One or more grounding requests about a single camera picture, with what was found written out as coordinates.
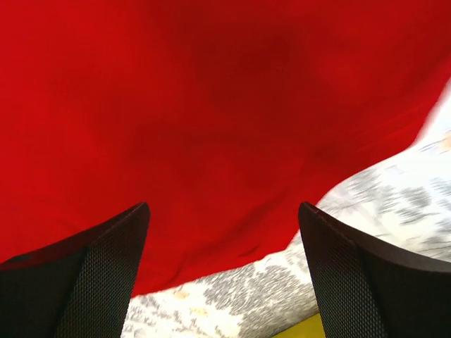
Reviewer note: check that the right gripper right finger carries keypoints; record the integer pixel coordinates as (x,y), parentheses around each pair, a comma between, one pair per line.
(366,287)

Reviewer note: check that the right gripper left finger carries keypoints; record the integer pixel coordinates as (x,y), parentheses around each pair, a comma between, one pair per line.
(78,287)

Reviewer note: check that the red t shirt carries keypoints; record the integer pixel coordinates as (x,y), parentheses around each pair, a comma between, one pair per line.
(223,116)

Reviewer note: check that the yellow plastic bin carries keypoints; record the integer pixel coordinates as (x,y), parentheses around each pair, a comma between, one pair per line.
(309,328)

